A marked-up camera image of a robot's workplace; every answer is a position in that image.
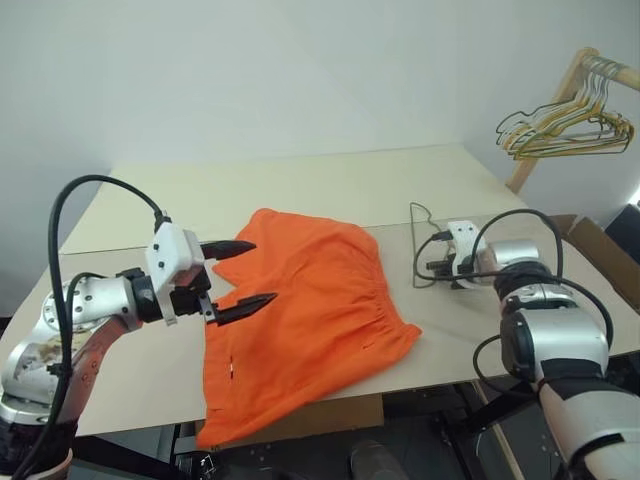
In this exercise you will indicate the dark rounded shape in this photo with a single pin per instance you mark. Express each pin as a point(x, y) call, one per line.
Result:
point(375, 460)

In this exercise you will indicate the orange shorts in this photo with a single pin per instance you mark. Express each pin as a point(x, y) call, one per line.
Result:
point(310, 300)

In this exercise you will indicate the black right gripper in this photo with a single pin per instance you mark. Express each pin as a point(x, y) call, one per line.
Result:
point(451, 274)

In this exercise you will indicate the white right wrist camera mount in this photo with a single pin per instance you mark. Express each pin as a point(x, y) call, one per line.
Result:
point(462, 235)

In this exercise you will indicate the black metal table frame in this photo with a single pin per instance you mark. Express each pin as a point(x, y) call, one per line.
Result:
point(480, 417)

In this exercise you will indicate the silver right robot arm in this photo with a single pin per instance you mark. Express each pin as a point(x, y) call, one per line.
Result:
point(555, 330)

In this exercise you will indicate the black panel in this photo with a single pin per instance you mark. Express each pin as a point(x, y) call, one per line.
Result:
point(625, 225)

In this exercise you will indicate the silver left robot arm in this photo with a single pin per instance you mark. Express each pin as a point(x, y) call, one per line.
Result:
point(95, 300)

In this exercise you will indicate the light wooden slat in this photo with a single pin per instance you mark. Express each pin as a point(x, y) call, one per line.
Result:
point(505, 440)

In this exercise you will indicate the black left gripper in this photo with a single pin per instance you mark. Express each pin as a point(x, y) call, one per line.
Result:
point(186, 300)

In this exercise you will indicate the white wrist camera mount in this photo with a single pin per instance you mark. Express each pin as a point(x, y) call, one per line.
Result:
point(462, 235)
point(167, 247)

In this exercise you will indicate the wooden clothes rack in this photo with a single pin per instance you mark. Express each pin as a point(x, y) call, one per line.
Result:
point(570, 80)

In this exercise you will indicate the open brown cardboard box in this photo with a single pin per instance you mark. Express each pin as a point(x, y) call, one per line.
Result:
point(590, 240)

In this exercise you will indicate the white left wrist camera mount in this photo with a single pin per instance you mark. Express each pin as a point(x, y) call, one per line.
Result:
point(167, 247)

